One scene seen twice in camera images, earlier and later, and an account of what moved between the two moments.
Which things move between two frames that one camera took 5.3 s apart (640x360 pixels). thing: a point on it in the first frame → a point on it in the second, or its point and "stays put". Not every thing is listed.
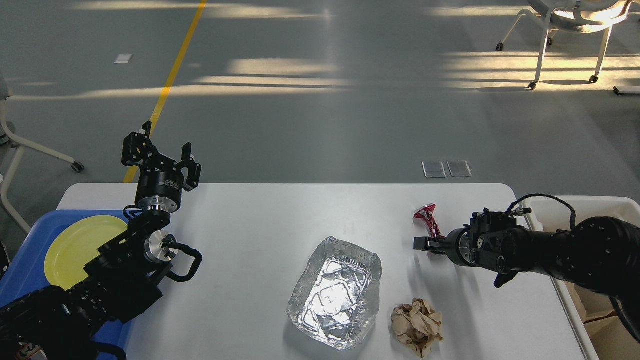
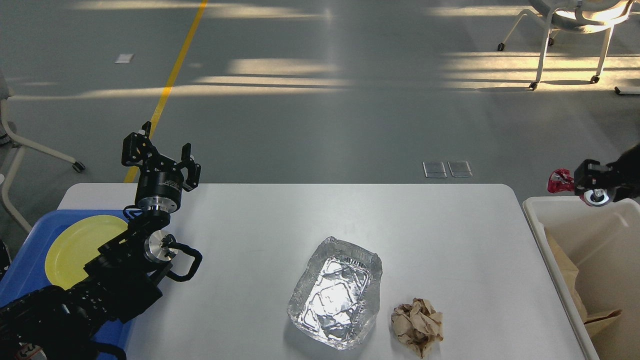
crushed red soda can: (425, 213) → (560, 180)
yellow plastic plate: (74, 243) stays put
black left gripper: (160, 181) stays put
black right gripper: (459, 246) → (623, 174)
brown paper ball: (417, 324) stays put
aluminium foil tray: (335, 300) stays put
